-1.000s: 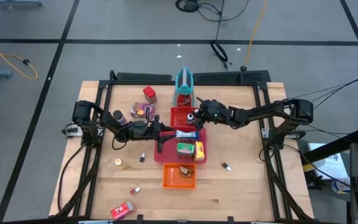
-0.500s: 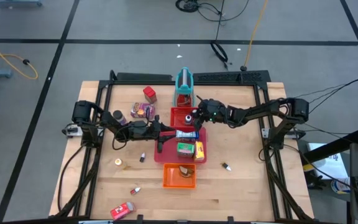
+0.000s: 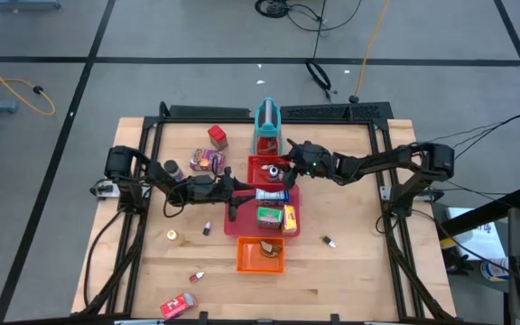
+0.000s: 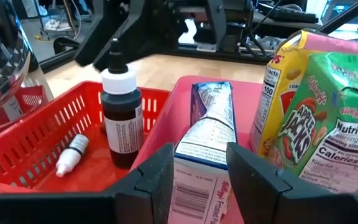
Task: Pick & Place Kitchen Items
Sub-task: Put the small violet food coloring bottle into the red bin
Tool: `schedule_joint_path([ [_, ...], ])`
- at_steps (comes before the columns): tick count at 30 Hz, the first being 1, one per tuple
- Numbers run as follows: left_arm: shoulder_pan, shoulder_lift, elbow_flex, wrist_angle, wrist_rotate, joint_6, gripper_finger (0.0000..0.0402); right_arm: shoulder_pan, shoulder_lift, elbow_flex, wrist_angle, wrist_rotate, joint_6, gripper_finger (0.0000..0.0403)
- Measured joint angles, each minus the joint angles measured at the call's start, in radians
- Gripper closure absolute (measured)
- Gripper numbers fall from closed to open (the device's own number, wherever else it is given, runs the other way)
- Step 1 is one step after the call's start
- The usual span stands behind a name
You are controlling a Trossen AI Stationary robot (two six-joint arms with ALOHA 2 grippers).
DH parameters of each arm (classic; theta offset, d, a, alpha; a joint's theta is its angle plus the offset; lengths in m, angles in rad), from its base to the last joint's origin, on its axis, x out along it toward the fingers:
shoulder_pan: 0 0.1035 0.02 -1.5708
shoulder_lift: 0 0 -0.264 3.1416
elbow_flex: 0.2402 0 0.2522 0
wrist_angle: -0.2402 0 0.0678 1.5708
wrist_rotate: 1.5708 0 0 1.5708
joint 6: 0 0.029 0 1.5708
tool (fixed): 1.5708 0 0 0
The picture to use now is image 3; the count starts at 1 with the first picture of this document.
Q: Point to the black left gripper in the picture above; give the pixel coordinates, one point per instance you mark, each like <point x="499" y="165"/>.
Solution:
<point x="227" y="192"/>

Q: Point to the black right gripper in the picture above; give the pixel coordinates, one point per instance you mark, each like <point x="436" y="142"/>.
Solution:
<point x="314" y="162"/>

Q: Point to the small grey-capped bottle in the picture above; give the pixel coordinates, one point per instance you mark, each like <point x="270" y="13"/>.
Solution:
<point x="274" y="172"/>

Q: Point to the blue food box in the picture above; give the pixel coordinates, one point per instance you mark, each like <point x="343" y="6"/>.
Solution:
<point x="272" y="196"/>

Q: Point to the green food box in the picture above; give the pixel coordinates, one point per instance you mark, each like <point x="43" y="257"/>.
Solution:
<point x="269" y="217"/>

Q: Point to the pink and purple snack box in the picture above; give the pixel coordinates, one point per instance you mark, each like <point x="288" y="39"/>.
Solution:
<point x="203" y="161"/>

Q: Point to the small dark dropper bottle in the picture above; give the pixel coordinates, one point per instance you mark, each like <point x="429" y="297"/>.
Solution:
<point x="206" y="230"/>

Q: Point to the yellow food box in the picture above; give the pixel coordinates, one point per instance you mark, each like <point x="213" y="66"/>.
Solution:
<point x="290" y="221"/>

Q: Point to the brown seasoning packet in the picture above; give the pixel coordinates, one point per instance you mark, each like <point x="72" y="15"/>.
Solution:
<point x="270" y="249"/>

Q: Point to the black-lidded purple spice jar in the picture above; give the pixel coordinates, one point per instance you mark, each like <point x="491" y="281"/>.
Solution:
<point x="172" y="168"/>

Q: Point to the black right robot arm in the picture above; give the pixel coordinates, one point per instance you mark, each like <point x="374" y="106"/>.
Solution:
<point x="377" y="164"/>

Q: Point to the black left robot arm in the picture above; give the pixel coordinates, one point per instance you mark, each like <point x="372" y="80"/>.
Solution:
<point x="160" y="178"/>

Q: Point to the small red slotted basket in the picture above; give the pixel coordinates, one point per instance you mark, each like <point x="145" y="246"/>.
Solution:
<point x="256" y="173"/>

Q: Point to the large red plastic tray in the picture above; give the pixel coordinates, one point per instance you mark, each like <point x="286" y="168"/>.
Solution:
<point x="242" y="225"/>

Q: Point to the red-lidded spice jar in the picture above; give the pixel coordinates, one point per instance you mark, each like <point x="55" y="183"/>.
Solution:
<point x="217" y="134"/>

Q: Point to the orange slotted plastic basket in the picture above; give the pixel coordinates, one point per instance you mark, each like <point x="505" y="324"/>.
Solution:
<point x="248" y="262"/>

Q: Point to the small black white-tipped bottle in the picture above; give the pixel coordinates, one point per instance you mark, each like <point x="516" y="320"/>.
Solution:
<point x="328" y="242"/>

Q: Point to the small red white-capped bottle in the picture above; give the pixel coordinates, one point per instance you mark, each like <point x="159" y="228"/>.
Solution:
<point x="195" y="277"/>

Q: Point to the red packet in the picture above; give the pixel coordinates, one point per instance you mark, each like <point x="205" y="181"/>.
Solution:
<point x="178" y="306"/>

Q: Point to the white paper sheet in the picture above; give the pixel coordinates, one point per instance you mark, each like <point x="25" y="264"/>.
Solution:
<point x="476" y="234"/>

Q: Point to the black stand beam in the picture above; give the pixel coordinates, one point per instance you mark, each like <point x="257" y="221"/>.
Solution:
<point x="490" y="210"/>

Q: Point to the white round plate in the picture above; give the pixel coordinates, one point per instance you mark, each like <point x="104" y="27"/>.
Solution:
<point x="492" y="271"/>

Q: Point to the grey cart base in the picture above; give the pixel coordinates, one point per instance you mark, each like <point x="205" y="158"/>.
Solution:
<point x="16" y="3"/>

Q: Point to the black aluminium table frame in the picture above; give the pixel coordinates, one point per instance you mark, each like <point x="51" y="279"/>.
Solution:
<point x="188" y="121"/>

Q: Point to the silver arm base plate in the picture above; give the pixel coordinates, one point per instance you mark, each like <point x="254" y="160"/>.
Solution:
<point x="104" y="192"/>
<point x="385" y="193"/>

